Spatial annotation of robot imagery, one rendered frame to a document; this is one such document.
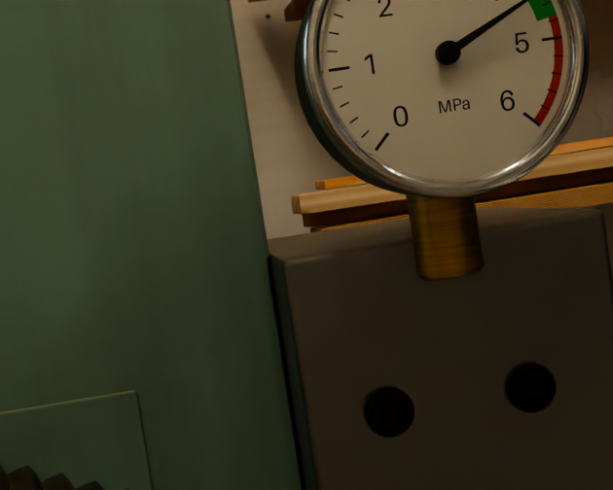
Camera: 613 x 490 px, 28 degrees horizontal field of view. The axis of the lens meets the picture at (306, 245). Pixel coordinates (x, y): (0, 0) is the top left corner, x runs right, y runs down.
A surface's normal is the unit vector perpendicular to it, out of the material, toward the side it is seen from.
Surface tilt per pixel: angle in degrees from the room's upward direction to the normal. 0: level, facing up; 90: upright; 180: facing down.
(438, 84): 90
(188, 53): 90
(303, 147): 90
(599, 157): 91
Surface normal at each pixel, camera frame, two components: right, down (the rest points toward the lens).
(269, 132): 0.15, 0.03
